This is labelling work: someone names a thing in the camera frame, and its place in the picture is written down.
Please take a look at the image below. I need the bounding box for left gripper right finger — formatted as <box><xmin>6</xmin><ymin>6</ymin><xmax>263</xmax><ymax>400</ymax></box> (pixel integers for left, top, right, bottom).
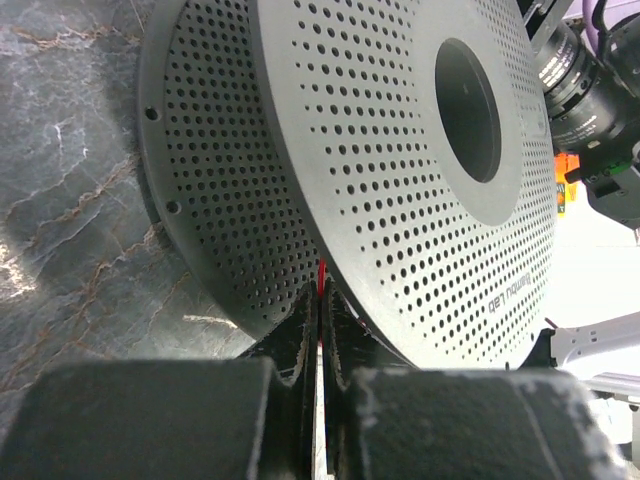
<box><xmin>320</xmin><ymin>282</ymin><xmax>625</xmax><ymax>479</ymax></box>

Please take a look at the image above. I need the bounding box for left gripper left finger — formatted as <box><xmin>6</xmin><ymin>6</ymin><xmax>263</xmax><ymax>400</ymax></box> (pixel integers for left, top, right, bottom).
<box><xmin>1</xmin><ymin>284</ymin><xmax>318</xmax><ymax>479</ymax></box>

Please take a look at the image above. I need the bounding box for dark grey cable spool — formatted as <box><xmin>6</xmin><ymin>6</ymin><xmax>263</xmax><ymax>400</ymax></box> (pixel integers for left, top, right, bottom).
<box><xmin>138</xmin><ymin>1</ymin><xmax>556</xmax><ymax>369</ymax></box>

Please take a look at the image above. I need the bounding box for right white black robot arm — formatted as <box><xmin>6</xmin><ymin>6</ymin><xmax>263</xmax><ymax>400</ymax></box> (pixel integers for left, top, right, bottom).
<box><xmin>519</xmin><ymin>1</ymin><xmax>639</xmax><ymax>450</ymax></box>

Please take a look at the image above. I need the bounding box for orange snack box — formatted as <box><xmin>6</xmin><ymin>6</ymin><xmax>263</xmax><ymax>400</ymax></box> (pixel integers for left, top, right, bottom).
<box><xmin>555</xmin><ymin>153</ymin><xmax>579</xmax><ymax>218</ymax></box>

